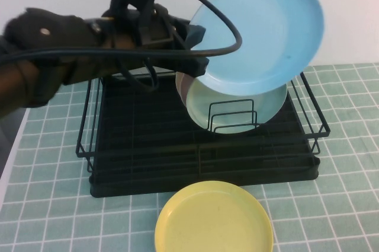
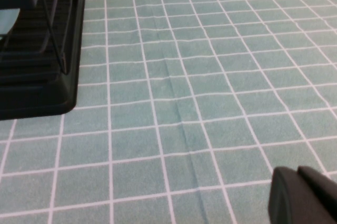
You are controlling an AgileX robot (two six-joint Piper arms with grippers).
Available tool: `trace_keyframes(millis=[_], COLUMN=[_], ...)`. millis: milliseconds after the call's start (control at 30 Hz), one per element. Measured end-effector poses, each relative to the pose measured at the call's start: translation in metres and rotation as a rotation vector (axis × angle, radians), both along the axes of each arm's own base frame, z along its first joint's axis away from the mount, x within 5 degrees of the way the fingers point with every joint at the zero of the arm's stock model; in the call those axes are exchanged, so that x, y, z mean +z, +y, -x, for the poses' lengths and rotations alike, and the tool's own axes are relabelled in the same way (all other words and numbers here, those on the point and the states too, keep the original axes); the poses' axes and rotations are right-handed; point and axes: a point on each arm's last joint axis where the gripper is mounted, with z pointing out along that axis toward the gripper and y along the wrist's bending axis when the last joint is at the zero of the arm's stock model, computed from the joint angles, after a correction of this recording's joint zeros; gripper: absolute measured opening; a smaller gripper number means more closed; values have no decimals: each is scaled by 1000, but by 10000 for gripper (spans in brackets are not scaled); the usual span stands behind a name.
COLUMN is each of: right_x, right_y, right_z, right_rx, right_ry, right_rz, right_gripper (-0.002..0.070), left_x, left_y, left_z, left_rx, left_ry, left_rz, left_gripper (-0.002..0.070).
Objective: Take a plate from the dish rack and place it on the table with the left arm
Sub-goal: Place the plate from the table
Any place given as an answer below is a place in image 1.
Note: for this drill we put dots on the light blue plate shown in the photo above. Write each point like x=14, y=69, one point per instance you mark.
x=266, y=35

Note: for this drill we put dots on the cream plate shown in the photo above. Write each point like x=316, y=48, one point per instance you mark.
x=178, y=84

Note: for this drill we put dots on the pale pink plate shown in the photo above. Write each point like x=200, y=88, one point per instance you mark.
x=184, y=92

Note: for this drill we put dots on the yellow plate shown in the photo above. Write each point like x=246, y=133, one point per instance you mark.
x=213, y=222

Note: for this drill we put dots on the green checked tablecloth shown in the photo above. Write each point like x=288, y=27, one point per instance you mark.
x=340, y=175

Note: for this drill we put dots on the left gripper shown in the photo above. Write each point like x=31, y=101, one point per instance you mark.
x=154, y=32

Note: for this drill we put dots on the mint green plate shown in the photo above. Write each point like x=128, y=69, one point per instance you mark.
x=266, y=109

